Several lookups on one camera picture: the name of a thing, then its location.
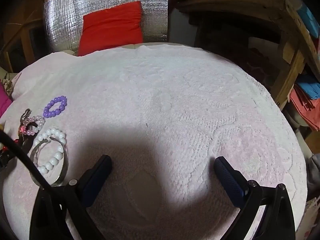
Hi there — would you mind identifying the folded coral cloth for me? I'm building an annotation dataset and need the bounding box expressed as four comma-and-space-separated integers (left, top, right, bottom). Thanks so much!
290, 85, 319, 131

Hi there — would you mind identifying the blue cloth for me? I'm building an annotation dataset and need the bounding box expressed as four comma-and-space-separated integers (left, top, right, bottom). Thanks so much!
297, 82, 320, 100

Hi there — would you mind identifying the magenta cushion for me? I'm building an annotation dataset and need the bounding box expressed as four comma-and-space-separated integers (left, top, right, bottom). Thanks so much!
0, 84, 12, 117

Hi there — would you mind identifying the silver metal bangle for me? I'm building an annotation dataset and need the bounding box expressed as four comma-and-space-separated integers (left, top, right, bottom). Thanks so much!
30, 137, 68, 187

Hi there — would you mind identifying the pink bead bracelet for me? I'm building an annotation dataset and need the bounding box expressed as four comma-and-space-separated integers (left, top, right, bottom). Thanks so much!
22, 115, 46, 136

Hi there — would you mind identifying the red cushion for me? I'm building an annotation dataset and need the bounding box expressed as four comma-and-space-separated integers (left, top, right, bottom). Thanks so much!
78, 1, 143, 56

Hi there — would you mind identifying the purple bead bracelet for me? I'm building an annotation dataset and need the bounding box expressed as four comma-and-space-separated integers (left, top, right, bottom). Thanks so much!
42, 95, 68, 119

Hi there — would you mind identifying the white pearl bead bracelet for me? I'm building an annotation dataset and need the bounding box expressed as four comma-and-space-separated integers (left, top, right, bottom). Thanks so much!
33, 127, 67, 175

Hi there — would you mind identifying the silver foil insulation sheet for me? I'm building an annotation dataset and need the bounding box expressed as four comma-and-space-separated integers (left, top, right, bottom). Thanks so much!
43, 0, 168, 52

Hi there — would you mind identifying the dark metal hair clip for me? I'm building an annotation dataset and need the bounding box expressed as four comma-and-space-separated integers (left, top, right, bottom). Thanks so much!
20, 108, 31, 125

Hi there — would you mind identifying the wooden shelf unit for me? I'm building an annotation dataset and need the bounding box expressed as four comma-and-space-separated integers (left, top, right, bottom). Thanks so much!
176, 0, 319, 108

